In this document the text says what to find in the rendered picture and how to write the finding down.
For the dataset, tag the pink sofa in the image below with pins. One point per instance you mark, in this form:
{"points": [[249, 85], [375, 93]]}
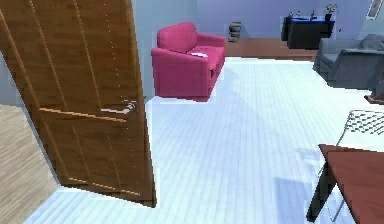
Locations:
{"points": [[186, 63]]}

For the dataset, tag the white flat object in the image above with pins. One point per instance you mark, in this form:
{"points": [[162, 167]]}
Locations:
{"points": [[199, 54]]}

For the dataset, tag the dark stacked vase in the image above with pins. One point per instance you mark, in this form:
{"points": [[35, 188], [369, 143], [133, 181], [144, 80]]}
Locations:
{"points": [[235, 31]]}

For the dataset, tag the brown wooden room door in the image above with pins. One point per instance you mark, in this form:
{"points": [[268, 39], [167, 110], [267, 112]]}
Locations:
{"points": [[80, 100]]}

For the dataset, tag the black sideboard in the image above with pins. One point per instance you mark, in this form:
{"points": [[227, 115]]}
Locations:
{"points": [[306, 33]]}

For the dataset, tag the small dark statuette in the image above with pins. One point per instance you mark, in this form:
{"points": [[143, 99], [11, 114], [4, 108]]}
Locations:
{"points": [[312, 15]]}

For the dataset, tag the grey sofa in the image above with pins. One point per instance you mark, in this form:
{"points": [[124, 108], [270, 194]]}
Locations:
{"points": [[353, 63]]}

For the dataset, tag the house plant in black pot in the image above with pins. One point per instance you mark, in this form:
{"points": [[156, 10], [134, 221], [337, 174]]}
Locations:
{"points": [[330, 11]]}

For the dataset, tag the red-brown wooden table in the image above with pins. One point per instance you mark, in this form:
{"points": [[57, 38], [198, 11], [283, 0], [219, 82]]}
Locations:
{"points": [[356, 183]]}

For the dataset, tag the framed wall picture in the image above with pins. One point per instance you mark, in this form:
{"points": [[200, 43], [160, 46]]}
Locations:
{"points": [[375, 8]]}

